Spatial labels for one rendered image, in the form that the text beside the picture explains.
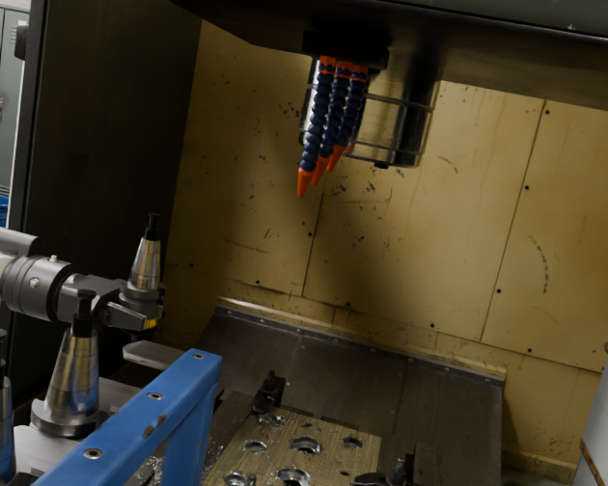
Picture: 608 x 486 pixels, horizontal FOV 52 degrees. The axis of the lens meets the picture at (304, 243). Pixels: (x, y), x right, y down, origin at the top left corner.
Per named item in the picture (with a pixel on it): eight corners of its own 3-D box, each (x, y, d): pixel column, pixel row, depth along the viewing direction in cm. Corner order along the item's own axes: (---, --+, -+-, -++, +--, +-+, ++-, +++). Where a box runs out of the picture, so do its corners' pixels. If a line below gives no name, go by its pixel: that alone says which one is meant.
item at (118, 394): (52, 399, 56) (53, 391, 56) (84, 377, 61) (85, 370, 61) (123, 420, 55) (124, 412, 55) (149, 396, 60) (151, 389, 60)
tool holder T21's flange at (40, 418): (74, 461, 49) (78, 433, 49) (12, 437, 51) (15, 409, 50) (120, 427, 55) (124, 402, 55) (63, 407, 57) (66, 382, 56)
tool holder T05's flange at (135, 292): (148, 312, 84) (151, 295, 83) (109, 301, 85) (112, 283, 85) (171, 302, 89) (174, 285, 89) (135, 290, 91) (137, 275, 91)
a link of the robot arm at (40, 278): (96, 283, 81) (14, 261, 83) (85, 351, 83) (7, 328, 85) (139, 264, 93) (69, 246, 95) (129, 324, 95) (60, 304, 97)
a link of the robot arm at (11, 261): (7, 322, 84) (-66, 301, 86) (52, 310, 95) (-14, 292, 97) (23, 241, 84) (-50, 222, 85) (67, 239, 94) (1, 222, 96)
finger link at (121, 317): (144, 334, 85) (102, 322, 86) (147, 311, 85) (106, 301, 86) (138, 337, 84) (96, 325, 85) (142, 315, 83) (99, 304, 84)
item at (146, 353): (113, 358, 67) (114, 351, 67) (136, 342, 72) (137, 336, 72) (173, 375, 66) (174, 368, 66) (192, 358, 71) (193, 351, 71)
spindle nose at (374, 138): (411, 171, 68) (437, 61, 66) (277, 142, 72) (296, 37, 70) (428, 168, 83) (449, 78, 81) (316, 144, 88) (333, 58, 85)
